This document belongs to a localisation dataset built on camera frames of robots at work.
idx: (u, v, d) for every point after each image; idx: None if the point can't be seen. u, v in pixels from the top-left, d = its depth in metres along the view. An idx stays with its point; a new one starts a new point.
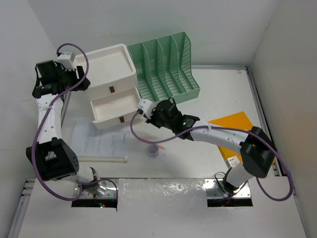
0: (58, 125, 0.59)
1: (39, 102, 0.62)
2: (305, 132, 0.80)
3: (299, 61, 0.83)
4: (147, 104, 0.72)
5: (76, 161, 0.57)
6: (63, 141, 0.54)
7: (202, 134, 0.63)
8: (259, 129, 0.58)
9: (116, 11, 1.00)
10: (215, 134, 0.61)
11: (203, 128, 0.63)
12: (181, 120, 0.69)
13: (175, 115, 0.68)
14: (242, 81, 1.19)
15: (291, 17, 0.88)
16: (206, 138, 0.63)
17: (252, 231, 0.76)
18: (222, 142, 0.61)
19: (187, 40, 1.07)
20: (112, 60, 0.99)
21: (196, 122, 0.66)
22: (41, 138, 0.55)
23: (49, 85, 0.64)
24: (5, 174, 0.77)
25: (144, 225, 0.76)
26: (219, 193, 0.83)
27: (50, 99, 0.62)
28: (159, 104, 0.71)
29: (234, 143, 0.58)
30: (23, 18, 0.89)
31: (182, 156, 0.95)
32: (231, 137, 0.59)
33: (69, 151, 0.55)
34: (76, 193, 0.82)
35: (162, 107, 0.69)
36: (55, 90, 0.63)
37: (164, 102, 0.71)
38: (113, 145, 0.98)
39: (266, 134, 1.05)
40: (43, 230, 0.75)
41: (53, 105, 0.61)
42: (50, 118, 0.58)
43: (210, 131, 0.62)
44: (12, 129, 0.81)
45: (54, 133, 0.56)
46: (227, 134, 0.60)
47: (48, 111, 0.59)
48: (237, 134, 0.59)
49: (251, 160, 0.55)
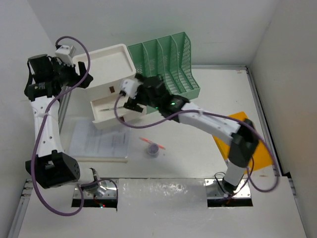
0: (56, 133, 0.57)
1: (34, 106, 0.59)
2: (305, 132, 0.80)
3: (299, 61, 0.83)
4: (129, 86, 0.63)
5: (77, 168, 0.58)
6: (64, 153, 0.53)
7: (191, 118, 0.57)
8: (248, 120, 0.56)
9: (116, 12, 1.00)
10: (206, 120, 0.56)
11: (194, 112, 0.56)
12: (170, 99, 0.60)
13: (163, 94, 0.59)
14: (242, 82, 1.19)
15: (291, 17, 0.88)
16: (194, 122, 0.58)
17: (252, 231, 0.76)
18: (212, 130, 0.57)
19: (187, 41, 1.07)
20: (112, 61, 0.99)
21: (186, 105, 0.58)
22: (40, 150, 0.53)
23: (43, 84, 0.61)
24: (5, 174, 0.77)
25: (144, 225, 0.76)
26: (219, 193, 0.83)
27: (45, 103, 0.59)
28: (147, 81, 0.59)
29: (224, 132, 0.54)
30: (23, 18, 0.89)
31: (182, 156, 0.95)
32: (222, 126, 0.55)
33: (69, 161, 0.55)
34: (76, 194, 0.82)
35: (149, 84, 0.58)
36: (49, 91, 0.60)
37: (153, 79, 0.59)
38: (114, 145, 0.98)
39: (266, 134, 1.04)
40: (43, 230, 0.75)
41: (49, 110, 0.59)
42: (48, 126, 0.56)
43: (200, 116, 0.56)
44: (13, 129, 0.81)
45: (54, 145, 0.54)
46: (218, 122, 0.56)
47: (46, 118, 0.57)
48: (227, 124, 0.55)
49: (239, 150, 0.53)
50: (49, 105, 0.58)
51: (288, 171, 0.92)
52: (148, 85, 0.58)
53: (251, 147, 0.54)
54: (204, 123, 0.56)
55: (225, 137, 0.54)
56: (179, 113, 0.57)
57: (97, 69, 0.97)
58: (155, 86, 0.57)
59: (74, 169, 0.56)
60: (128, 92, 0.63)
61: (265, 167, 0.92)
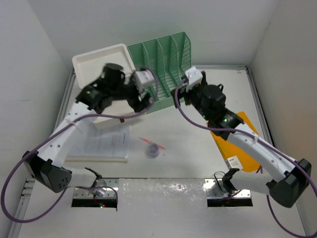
0: (67, 144, 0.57)
1: (73, 108, 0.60)
2: (305, 133, 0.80)
3: (299, 61, 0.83)
4: (195, 78, 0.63)
5: (64, 181, 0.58)
6: (54, 167, 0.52)
7: (243, 142, 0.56)
8: (306, 162, 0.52)
9: (116, 11, 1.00)
10: (259, 149, 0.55)
11: (250, 137, 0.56)
12: (223, 114, 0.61)
13: (220, 108, 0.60)
14: (242, 81, 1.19)
15: (291, 17, 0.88)
16: (245, 146, 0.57)
17: (252, 231, 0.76)
18: (263, 160, 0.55)
19: (187, 40, 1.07)
20: (112, 61, 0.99)
21: (240, 124, 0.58)
22: (42, 150, 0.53)
23: (97, 92, 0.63)
24: (5, 174, 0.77)
25: (144, 225, 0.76)
26: (218, 193, 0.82)
27: (80, 112, 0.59)
28: (207, 90, 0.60)
29: (277, 168, 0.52)
30: (23, 18, 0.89)
31: (182, 156, 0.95)
32: (277, 162, 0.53)
33: (58, 175, 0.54)
34: (75, 193, 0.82)
35: (210, 93, 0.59)
36: (92, 104, 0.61)
37: (215, 90, 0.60)
38: (113, 145, 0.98)
39: (267, 134, 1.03)
40: (43, 229, 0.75)
41: (79, 122, 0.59)
42: (65, 134, 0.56)
43: (253, 143, 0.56)
44: (13, 129, 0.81)
45: (55, 154, 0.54)
46: (273, 156, 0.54)
47: (69, 127, 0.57)
48: (283, 162, 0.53)
49: (288, 191, 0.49)
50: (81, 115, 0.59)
51: None
52: (208, 95, 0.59)
53: (300, 189, 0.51)
54: (256, 150, 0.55)
55: (277, 173, 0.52)
56: (236, 131, 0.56)
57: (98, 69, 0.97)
58: (215, 99, 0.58)
59: (60, 180, 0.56)
60: (190, 82, 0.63)
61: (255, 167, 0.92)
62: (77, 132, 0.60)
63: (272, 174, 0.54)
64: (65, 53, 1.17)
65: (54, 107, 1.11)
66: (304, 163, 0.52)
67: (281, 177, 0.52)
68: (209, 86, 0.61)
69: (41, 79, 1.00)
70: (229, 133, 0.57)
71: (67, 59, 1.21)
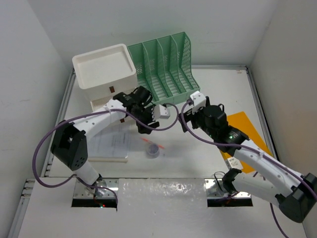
0: (99, 126, 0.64)
1: (110, 102, 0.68)
2: (305, 132, 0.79)
3: (299, 61, 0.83)
4: (199, 99, 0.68)
5: (79, 162, 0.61)
6: (84, 140, 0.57)
7: (249, 157, 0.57)
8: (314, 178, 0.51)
9: (116, 12, 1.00)
10: (265, 164, 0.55)
11: (255, 152, 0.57)
12: (227, 131, 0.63)
13: (222, 125, 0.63)
14: (242, 81, 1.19)
15: (292, 17, 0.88)
16: (251, 162, 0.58)
17: (252, 232, 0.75)
18: (269, 176, 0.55)
19: (187, 40, 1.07)
20: (112, 61, 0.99)
21: (245, 140, 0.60)
22: (79, 123, 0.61)
23: (131, 99, 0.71)
24: (5, 174, 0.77)
25: (144, 225, 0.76)
26: (218, 193, 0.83)
27: (117, 105, 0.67)
28: (208, 110, 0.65)
29: (284, 183, 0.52)
30: (23, 18, 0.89)
31: (182, 157, 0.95)
32: (283, 177, 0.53)
33: (81, 150, 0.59)
34: (76, 193, 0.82)
35: (211, 113, 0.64)
36: (126, 104, 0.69)
37: (215, 109, 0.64)
38: (113, 145, 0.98)
39: (267, 134, 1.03)
40: (43, 230, 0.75)
41: (114, 111, 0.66)
42: (100, 116, 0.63)
43: (259, 158, 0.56)
44: (12, 129, 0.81)
45: (88, 129, 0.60)
46: (279, 171, 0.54)
47: (104, 112, 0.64)
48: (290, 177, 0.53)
49: (295, 206, 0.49)
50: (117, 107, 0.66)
51: None
52: (209, 114, 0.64)
53: (309, 205, 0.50)
54: (262, 165, 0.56)
55: (284, 188, 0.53)
56: (241, 147, 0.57)
57: (98, 68, 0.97)
58: (216, 115, 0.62)
59: (78, 158, 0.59)
60: (195, 104, 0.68)
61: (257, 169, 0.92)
62: (108, 121, 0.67)
63: (280, 189, 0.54)
64: (65, 53, 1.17)
65: (54, 107, 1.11)
66: (311, 177, 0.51)
67: (289, 192, 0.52)
68: (210, 106, 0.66)
69: (41, 79, 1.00)
70: (235, 149, 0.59)
71: (66, 59, 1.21)
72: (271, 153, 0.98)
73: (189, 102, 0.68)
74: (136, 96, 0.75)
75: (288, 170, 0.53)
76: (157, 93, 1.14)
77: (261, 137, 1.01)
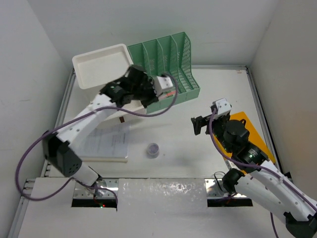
0: (84, 132, 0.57)
1: (96, 99, 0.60)
2: (306, 134, 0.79)
3: (299, 61, 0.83)
4: (224, 109, 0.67)
5: (76, 166, 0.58)
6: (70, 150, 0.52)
7: (269, 182, 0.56)
8: None
9: (116, 11, 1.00)
10: (284, 190, 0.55)
11: (277, 177, 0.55)
12: (246, 148, 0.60)
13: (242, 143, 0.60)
14: (242, 81, 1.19)
15: (291, 17, 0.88)
16: (269, 184, 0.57)
17: (252, 231, 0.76)
18: (286, 201, 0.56)
19: (187, 40, 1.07)
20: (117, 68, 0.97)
21: (265, 161, 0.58)
22: (62, 132, 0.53)
23: (119, 89, 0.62)
24: (5, 174, 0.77)
25: (144, 224, 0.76)
26: (219, 193, 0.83)
27: (103, 103, 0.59)
28: (230, 126, 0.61)
29: (301, 210, 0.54)
30: (22, 18, 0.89)
31: (182, 157, 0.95)
32: (301, 206, 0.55)
33: (70, 158, 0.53)
34: (75, 193, 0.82)
35: (235, 131, 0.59)
36: (114, 99, 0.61)
37: (237, 126, 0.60)
38: (113, 145, 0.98)
39: (266, 134, 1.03)
40: (43, 230, 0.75)
41: (101, 111, 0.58)
42: (85, 120, 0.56)
43: (279, 183, 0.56)
44: (13, 129, 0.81)
45: (72, 136, 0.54)
46: (296, 198, 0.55)
47: (89, 115, 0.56)
48: (306, 205, 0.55)
49: (307, 232, 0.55)
50: (102, 106, 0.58)
51: (288, 171, 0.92)
52: (231, 131, 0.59)
53: None
54: (281, 192, 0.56)
55: (299, 214, 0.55)
56: (262, 168, 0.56)
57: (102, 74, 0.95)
58: (238, 134, 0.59)
59: (70, 165, 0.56)
60: (219, 111, 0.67)
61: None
62: (96, 121, 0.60)
63: (292, 212, 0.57)
64: (65, 52, 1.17)
65: (54, 106, 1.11)
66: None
67: (303, 218, 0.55)
68: (232, 121, 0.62)
69: (41, 79, 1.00)
70: (253, 170, 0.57)
71: (66, 59, 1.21)
72: (271, 153, 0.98)
73: (215, 109, 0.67)
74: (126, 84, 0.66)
75: (307, 199, 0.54)
76: None
77: (260, 137, 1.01)
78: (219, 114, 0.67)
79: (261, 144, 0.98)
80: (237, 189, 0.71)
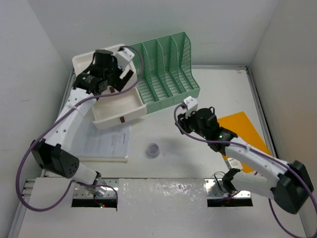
0: (72, 129, 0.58)
1: (72, 94, 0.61)
2: (306, 134, 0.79)
3: (299, 61, 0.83)
4: (193, 103, 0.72)
5: (75, 165, 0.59)
6: (64, 153, 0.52)
7: (238, 153, 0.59)
8: (300, 164, 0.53)
9: (116, 12, 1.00)
10: (252, 156, 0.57)
11: (241, 146, 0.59)
12: (218, 132, 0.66)
13: (213, 126, 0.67)
14: (242, 81, 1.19)
15: (291, 17, 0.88)
16: (240, 156, 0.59)
17: (251, 231, 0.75)
18: (258, 167, 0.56)
19: (187, 40, 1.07)
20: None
21: (234, 137, 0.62)
22: (50, 137, 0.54)
23: (90, 78, 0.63)
24: (5, 174, 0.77)
25: (144, 224, 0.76)
26: (218, 193, 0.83)
27: (79, 98, 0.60)
28: (199, 114, 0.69)
29: (271, 172, 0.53)
30: (22, 18, 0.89)
31: (181, 157, 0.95)
32: (270, 166, 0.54)
33: (67, 159, 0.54)
34: (76, 193, 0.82)
35: (202, 115, 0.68)
36: (90, 89, 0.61)
37: (205, 112, 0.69)
38: (113, 145, 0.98)
39: (266, 134, 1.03)
40: (43, 230, 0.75)
41: (79, 106, 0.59)
42: (69, 118, 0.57)
43: (246, 151, 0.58)
44: (13, 129, 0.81)
45: (62, 138, 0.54)
46: (266, 161, 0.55)
47: (71, 113, 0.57)
48: (277, 165, 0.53)
49: (285, 193, 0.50)
50: (79, 101, 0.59)
51: None
52: (200, 116, 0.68)
53: (302, 194, 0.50)
54: (249, 158, 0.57)
55: (273, 178, 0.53)
56: (230, 143, 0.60)
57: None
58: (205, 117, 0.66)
59: (70, 165, 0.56)
60: (188, 108, 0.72)
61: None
62: (79, 118, 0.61)
63: (269, 179, 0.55)
64: (65, 52, 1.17)
65: (54, 106, 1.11)
66: (297, 165, 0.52)
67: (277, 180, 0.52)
68: (202, 109, 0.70)
69: (41, 79, 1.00)
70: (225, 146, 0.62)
71: (66, 59, 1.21)
72: (271, 153, 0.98)
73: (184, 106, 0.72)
74: (97, 69, 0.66)
75: (273, 159, 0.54)
76: (157, 93, 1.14)
77: (260, 136, 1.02)
78: (189, 109, 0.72)
79: (258, 144, 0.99)
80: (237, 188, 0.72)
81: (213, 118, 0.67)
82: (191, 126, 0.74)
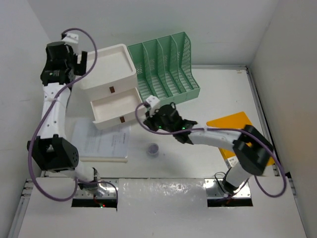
0: (61, 120, 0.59)
1: (46, 91, 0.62)
2: (306, 134, 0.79)
3: (298, 61, 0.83)
4: (156, 101, 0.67)
5: (76, 156, 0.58)
6: (63, 140, 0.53)
7: (199, 136, 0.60)
8: (250, 126, 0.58)
9: (116, 11, 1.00)
10: (210, 135, 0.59)
11: (198, 129, 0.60)
12: (183, 124, 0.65)
13: (177, 121, 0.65)
14: (242, 81, 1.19)
15: (291, 17, 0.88)
16: (202, 139, 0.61)
17: (251, 231, 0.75)
18: (218, 143, 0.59)
19: (187, 40, 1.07)
20: (112, 60, 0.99)
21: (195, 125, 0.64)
22: (43, 132, 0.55)
23: (57, 71, 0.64)
24: (5, 174, 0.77)
25: (144, 225, 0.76)
26: (218, 193, 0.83)
27: (56, 90, 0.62)
28: (161, 111, 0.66)
29: (228, 142, 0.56)
30: (22, 18, 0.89)
31: (181, 157, 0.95)
32: (225, 137, 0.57)
33: (68, 146, 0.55)
34: (76, 193, 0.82)
35: (165, 112, 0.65)
36: (62, 80, 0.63)
37: (167, 107, 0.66)
38: (113, 145, 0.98)
39: (266, 134, 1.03)
40: (43, 230, 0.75)
41: (59, 96, 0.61)
42: (54, 111, 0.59)
43: (204, 132, 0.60)
44: (13, 129, 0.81)
45: (56, 129, 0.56)
46: (221, 134, 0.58)
47: (54, 104, 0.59)
48: (231, 133, 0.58)
49: (245, 157, 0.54)
50: (56, 92, 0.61)
51: (288, 170, 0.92)
52: (163, 114, 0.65)
53: (260, 152, 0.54)
54: (209, 137, 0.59)
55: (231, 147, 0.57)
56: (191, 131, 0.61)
57: (97, 70, 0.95)
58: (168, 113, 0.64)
59: (72, 155, 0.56)
60: (152, 106, 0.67)
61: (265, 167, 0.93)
62: (64, 109, 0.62)
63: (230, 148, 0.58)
64: None
65: None
66: (247, 127, 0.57)
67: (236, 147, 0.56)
68: (163, 106, 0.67)
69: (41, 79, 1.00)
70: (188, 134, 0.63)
71: None
72: None
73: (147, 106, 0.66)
74: (55, 62, 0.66)
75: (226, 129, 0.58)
76: (157, 93, 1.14)
77: None
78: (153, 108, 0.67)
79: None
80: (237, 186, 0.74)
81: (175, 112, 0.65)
82: (156, 124, 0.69)
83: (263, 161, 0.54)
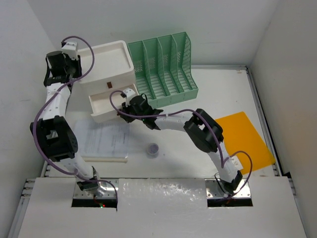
0: (62, 109, 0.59)
1: (49, 89, 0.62)
2: (306, 133, 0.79)
3: (299, 61, 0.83)
4: (131, 93, 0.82)
5: (76, 144, 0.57)
6: (65, 120, 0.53)
7: (162, 121, 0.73)
8: (201, 110, 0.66)
9: (116, 11, 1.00)
10: (169, 120, 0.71)
11: (161, 115, 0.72)
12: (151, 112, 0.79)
13: (146, 109, 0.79)
14: (242, 81, 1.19)
15: (292, 17, 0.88)
16: (165, 123, 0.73)
17: (252, 231, 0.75)
18: (176, 125, 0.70)
19: (187, 40, 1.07)
20: (111, 55, 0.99)
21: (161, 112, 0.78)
22: (45, 116, 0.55)
23: (60, 76, 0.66)
24: (6, 173, 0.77)
25: (144, 225, 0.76)
26: (218, 193, 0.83)
27: (58, 87, 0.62)
28: (132, 100, 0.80)
29: (182, 124, 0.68)
30: (22, 18, 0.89)
31: (181, 157, 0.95)
32: (180, 119, 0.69)
33: (69, 129, 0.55)
34: (76, 193, 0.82)
35: (135, 101, 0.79)
36: (64, 81, 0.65)
37: (136, 97, 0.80)
38: (113, 144, 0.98)
39: (266, 134, 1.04)
40: (42, 230, 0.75)
41: (61, 90, 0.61)
42: (55, 100, 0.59)
43: (166, 118, 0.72)
44: (13, 129, 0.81)
45: (58, 113, 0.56)
46: (177, 117, 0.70)
47: (56, 94, 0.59)
48: (184, 117, 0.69)
49: (195, 136, 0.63)
50: (58, 86, 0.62)
51: (288, 170, 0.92)
52: (133, 103, 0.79)
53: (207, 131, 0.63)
54: (169, 121, 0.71)
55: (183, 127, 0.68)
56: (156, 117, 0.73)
57: (97, 64, 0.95)
58: (138, 102, 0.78)
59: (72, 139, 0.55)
60: (128, 96, 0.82)
61: (265, 167, 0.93)
62: (64, 103, 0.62)
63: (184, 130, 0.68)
64: None
65: None
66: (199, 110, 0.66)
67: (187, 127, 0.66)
68: (135, 97, 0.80)
69: (41, 79, 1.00)
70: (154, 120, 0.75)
71: None
72: (271, 153, 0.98)
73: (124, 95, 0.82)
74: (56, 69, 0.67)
75: (181, 113, 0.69)
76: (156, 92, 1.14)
77: (260, 136, 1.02)
78: (131, 97, 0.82)
79: (257, 144, 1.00)
80: (236, 184, 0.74)
81: (144, 102, 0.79)
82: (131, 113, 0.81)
83: (211, 139, 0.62)
